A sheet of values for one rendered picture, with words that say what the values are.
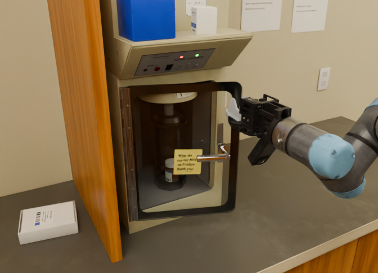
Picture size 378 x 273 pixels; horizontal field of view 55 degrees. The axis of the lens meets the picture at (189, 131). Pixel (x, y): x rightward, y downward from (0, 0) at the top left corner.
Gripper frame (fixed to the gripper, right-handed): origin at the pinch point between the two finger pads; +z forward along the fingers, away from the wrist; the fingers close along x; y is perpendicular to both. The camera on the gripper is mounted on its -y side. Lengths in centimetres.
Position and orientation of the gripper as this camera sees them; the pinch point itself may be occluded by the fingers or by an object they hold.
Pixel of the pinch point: (230, 113)
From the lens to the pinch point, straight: 95.0
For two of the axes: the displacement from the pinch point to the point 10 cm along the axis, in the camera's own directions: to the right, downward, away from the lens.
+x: -8.8, 1.8, -4.4
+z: -4.7, -3.4, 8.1
